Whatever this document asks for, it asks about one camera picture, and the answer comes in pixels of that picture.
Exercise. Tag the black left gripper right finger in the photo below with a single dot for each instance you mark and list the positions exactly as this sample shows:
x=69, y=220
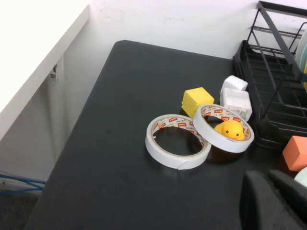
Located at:
x=290, y=191

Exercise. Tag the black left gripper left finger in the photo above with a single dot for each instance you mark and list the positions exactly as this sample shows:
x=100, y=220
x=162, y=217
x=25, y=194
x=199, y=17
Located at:
x=261, y=206

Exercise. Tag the mint green plate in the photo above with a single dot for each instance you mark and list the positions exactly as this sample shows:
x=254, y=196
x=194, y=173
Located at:
x=302, y=178

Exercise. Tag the yellow plate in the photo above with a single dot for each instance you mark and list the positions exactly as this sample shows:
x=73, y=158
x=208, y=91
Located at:
x=305, y=79

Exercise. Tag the pale green white plate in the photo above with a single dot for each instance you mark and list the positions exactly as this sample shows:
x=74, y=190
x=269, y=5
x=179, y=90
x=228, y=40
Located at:
x=301, y=52

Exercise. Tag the orange foam cube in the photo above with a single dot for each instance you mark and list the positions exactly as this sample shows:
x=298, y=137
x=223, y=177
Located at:
x=295, y=153

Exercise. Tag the white tape roll tilted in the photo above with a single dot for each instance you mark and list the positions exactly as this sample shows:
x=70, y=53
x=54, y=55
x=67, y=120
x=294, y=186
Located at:
x=216, y=141

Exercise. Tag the yellow rubber duck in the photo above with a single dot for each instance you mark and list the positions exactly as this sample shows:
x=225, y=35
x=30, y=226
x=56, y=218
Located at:
x=231, y=130

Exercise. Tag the white tape roll lying flat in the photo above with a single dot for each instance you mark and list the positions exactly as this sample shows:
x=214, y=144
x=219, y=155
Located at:
x=168, y=159

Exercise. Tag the white charger with label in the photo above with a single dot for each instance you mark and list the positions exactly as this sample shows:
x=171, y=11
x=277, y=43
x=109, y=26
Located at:
x=236, y=100

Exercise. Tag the small white cube adapter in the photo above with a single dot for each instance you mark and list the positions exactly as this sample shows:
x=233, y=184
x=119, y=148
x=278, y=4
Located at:
x=233, y=82

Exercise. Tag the yellow foam cube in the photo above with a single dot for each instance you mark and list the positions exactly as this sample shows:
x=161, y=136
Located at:
x=194, y=100

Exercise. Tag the white side shelf board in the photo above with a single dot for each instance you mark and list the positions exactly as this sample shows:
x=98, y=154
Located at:
x=28, y=60

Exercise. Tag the metal wall bracket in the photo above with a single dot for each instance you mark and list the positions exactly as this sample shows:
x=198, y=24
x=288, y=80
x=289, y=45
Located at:
x=54, y=74

